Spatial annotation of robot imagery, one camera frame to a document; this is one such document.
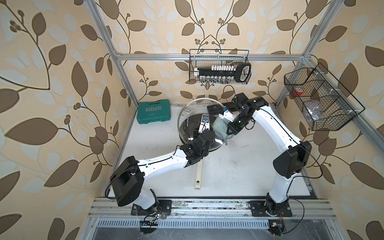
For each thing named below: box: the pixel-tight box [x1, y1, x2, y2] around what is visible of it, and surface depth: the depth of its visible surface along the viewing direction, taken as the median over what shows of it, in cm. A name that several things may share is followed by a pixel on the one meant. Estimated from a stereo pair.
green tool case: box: [136, 99, 171, 125], surface depth 111 cm
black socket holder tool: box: [193, 62, 252, 83], surface depth 86 cm
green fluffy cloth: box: [212, 116, 234, 146], surface depth 80 cm
